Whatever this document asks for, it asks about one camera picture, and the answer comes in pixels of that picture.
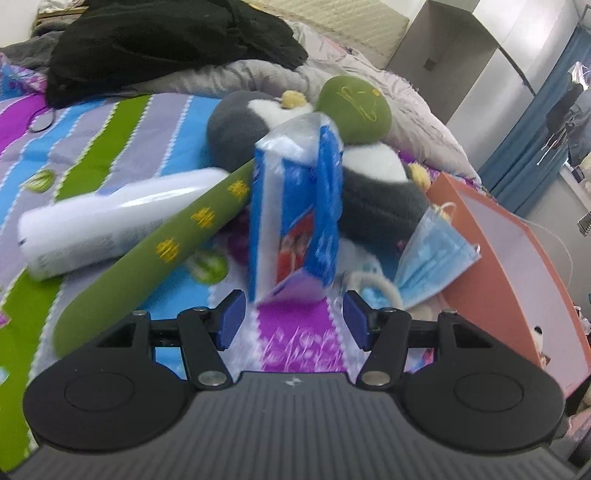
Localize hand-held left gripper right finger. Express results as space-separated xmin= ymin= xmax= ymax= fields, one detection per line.
xmin=342 ymin=290 xmax=495 ymax=391

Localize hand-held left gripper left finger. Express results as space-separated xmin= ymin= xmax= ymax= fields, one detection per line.
xmin=95 ymin=290 xmax=247 ymax=391

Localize blue face mask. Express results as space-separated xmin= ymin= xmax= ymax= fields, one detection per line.
xmin=344 ymin=200 xmax=482 ymax=309

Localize blue tissue pack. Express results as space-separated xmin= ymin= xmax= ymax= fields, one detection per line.
xmin=248 ymin=113 xmax=345 ymax=303

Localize orange cardboard box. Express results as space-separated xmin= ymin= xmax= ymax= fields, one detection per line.
xmin=425 ymin=173 xmax=591 ymax=400

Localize small panda plush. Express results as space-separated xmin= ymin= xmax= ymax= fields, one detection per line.
xmin=531 ymin=324 xmax=555 ymax=367

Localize colourful striped bedsheet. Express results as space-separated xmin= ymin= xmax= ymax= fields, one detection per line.
xmin=0 ymin=51 xmax=490 ymax=462

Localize green plush stick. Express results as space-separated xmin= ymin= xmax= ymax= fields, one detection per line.
xmin=54 ymin=76 xmax=392 ymax=358

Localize grey penguin plush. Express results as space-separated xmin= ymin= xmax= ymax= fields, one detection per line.
xmin=207 ymin=90 xmax=437 ymax=252

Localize white spray bottle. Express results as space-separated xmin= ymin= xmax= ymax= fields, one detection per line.
xmin=17 ymin=167 xmax=229 ymax=281

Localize grey duvet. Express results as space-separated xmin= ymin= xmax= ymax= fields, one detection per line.
xmin=0 ymin=18 xmax=481 ymax=183

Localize blue curtain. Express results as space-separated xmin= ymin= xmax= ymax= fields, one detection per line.
xmin=478 ymin=28 xmax=583 ymax=217

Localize grey wardrobe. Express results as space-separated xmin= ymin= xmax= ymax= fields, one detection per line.
xmin=388 ymin=0 xmax=541 ymax=125

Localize large black garment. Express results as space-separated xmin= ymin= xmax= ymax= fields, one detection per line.
xmin=46 ymin=0 xmax=309 ymax=109

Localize hanging grey clothes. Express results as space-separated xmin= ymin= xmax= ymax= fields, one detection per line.
xmin=546 ymin=82 xmax=583 ymax=137

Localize black hair tie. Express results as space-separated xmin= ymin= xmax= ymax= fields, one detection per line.
xmin=30 ymin=111 xmax=56 ymax=134

